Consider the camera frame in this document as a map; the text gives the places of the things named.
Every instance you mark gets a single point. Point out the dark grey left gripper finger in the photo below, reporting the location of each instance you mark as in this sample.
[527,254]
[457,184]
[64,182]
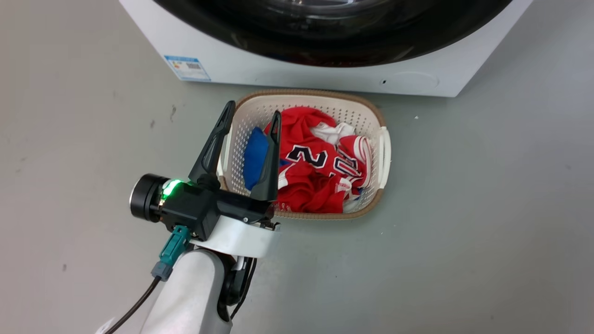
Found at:
[213,144]
[271,171]

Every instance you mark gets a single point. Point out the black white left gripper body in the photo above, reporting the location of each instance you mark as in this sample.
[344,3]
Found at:
[204,208]

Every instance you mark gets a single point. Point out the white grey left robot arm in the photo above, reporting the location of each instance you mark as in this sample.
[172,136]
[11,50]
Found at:
[185,297]

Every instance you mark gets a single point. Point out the white washing machine body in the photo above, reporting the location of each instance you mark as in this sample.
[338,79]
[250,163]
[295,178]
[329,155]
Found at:
[260,69]

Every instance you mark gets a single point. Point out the black glass washing machine door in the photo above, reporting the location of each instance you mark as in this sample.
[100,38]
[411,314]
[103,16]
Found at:
[334,46]

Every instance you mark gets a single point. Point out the blue cloth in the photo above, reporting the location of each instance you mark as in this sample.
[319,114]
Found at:
[255,155]

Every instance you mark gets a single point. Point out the cream perforated laundry basket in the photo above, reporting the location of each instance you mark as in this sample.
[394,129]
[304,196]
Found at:
[246,116]

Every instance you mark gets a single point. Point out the red basketball jersey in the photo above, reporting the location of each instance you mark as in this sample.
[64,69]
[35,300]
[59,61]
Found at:
[315,185]

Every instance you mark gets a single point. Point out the white garment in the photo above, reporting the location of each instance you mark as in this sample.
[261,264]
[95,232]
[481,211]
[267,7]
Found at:
[332,132]

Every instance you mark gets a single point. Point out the blue white energy label sticker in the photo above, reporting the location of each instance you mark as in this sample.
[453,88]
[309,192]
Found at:
[188,68]

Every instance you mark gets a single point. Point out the white filter cover flap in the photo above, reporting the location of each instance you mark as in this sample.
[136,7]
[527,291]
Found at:
[410,82]

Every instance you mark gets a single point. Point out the black cylindrical wrist camera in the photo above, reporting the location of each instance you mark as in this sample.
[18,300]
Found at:
[144,197]

